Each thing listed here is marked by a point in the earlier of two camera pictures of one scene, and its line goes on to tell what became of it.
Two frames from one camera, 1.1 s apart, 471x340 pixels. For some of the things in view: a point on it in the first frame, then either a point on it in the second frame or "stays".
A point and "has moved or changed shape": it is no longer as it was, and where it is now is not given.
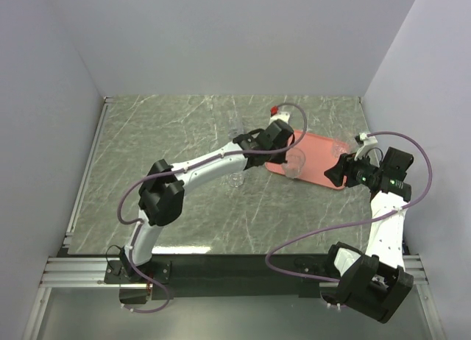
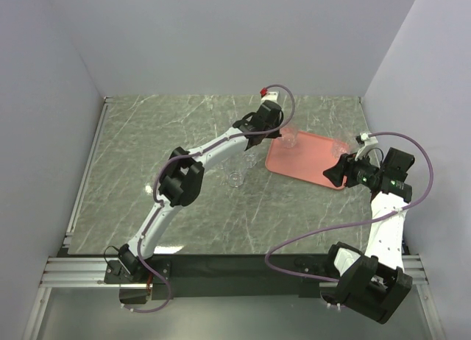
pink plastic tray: x=319 y=153 stays
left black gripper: x=280 y=159 → x=274 y=135
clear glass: x=295 y=160 has moved or changed shape
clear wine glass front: x=343 y=143 stays
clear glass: x=235 y=179 stays
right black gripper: x=345 y=166 stays
